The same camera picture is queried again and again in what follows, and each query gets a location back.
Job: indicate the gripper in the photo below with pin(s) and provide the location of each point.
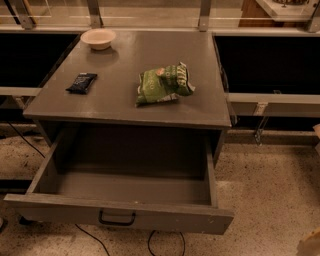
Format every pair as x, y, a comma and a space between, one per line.
310, 245

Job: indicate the grey top drawer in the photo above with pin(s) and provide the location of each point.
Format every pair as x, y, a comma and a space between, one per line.
163, 175

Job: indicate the grey drawer cabinet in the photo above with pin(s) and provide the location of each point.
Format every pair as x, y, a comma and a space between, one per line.
111, 99

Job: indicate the green chip bag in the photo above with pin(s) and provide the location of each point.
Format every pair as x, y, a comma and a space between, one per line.
164, 84

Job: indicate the wooden cabinet with tray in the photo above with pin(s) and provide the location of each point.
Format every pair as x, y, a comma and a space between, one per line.
278, 13

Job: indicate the dark blue snack packet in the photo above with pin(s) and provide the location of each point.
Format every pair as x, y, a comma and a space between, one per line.
82, 83

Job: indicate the white bowl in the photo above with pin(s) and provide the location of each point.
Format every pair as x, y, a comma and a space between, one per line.
98, 39

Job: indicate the black top drawer handle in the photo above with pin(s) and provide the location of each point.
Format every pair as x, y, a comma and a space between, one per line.
116, 220

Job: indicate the metal railing frame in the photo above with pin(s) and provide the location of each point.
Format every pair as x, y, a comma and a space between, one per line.
153, 15

